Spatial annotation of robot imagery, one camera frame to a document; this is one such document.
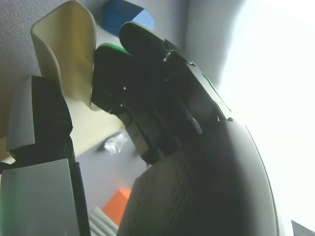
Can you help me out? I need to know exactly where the cream plastic dustpan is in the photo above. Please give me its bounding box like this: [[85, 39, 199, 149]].
[[0, 0, 127, 165]]

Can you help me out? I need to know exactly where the white paper ball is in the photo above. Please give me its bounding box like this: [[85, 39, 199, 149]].
[[102, 132, 129, 156]]

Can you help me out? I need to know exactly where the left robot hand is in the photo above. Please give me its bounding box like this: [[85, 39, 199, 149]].
[[0, 21, 284, 236]]

